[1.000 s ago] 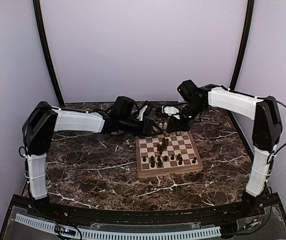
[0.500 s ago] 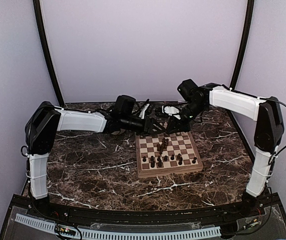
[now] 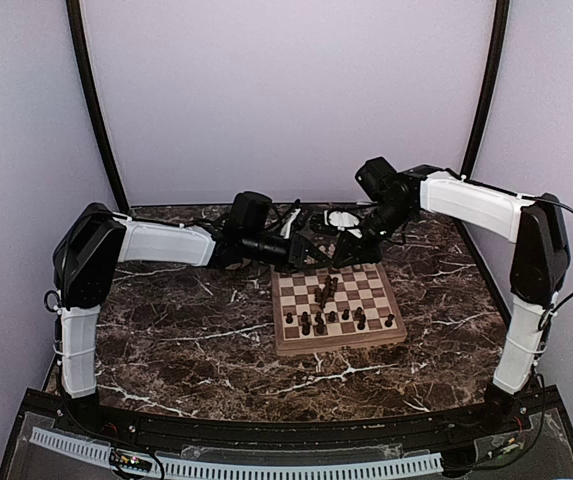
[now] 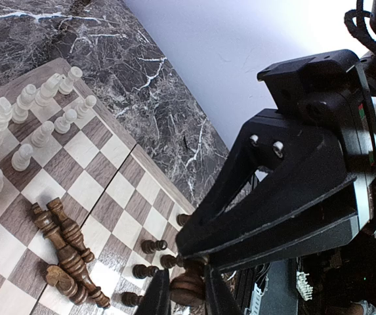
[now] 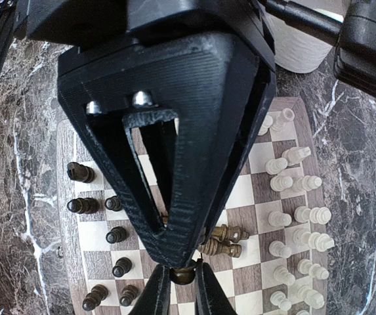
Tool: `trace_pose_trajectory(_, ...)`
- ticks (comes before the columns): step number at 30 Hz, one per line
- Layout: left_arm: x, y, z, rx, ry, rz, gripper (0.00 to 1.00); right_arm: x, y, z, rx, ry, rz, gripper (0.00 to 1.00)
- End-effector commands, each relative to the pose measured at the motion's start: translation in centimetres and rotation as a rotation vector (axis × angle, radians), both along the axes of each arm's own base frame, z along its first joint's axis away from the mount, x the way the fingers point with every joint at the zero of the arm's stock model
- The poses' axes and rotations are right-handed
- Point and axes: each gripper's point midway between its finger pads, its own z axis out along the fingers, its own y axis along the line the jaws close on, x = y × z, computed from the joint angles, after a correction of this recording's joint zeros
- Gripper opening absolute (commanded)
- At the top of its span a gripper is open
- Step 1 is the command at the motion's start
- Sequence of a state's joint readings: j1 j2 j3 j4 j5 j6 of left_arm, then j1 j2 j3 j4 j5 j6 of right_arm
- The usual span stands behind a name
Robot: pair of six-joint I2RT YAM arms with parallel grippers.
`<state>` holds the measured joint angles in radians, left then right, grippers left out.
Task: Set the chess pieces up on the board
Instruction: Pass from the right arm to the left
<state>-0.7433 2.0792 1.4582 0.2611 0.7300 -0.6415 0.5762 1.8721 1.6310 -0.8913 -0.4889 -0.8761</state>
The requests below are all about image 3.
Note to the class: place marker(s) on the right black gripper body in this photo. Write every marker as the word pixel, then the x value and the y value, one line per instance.
pixel 391 220

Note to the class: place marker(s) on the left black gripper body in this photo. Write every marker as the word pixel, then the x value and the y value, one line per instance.
pixel 285 259

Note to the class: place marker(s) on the dark tall piece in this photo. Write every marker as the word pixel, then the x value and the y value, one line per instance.
pixel 305 324
pixel 320 327
pixel 360 318

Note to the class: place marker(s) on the dark tall piece front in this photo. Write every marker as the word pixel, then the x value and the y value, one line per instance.
pixel 305 324

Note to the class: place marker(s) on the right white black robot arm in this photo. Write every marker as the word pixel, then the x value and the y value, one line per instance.
pixel 533 224

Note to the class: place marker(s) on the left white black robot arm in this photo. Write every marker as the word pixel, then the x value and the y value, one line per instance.
pixel 86 258

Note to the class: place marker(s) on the wooden chess board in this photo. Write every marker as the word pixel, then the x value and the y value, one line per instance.
pixel 366 286

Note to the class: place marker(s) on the fallen dark piece pile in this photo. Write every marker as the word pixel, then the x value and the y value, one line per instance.
pixel 325 293

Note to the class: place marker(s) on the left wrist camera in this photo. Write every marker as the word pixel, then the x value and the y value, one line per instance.
pixel 249 211

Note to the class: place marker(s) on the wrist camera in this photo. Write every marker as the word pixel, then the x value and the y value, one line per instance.
pixel 373 177
pixel 249 211

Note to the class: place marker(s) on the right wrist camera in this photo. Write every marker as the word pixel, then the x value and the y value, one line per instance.
pixel 373 177

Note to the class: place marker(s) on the right black frame post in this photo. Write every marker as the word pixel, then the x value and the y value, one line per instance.
pixel 487 88

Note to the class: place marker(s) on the black frame post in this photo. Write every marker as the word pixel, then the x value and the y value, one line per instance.
pixel 94 109
pixel 487 88

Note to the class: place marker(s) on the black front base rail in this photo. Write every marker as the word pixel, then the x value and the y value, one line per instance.
pixel 53 439

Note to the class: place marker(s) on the left black frame post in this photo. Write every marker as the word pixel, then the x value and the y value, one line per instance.
pixel 94 109

